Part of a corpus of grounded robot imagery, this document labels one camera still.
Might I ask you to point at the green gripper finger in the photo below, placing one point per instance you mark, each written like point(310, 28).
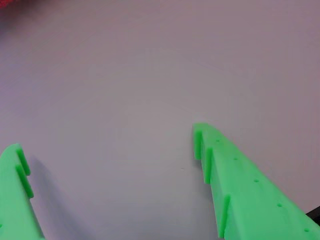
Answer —
point(12, 200)
point(250, 205)

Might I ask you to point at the orange fuzzy cloth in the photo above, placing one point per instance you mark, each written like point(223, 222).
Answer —
point(8, 5)

